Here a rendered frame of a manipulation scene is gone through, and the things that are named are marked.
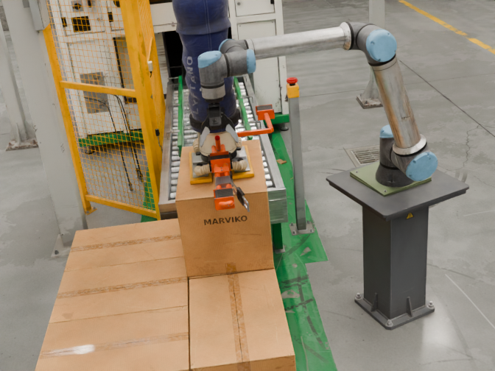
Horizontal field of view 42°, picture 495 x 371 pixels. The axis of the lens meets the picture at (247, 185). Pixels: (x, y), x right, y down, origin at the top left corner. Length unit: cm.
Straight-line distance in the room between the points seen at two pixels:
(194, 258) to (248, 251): 24
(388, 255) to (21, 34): 240
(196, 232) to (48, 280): 162
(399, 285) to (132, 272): 134
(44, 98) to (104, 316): 171
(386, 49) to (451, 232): 193
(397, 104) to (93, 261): 161
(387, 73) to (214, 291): 118
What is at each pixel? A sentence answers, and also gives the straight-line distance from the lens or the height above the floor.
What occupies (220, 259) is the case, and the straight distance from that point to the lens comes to 296.
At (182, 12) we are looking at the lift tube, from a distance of 278.
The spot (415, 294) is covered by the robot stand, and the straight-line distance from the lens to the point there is 356.
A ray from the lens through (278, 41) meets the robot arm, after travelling 268.
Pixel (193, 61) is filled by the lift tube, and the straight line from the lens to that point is 283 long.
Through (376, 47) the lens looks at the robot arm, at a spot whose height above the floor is 152.
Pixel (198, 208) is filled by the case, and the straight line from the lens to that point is 283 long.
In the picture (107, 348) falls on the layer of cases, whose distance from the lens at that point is 272.
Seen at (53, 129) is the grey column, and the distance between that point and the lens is 421.
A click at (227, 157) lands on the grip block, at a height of 109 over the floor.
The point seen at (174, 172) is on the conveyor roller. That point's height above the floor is 53.
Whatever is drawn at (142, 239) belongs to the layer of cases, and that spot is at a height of 54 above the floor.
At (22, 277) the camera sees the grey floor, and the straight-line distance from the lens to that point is 441.
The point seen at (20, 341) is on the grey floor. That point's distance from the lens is 385.
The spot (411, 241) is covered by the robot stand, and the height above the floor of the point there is 46.
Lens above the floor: 220
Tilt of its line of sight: 26 degrees down
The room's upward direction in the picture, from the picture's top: 6 degrees counter-clockwise
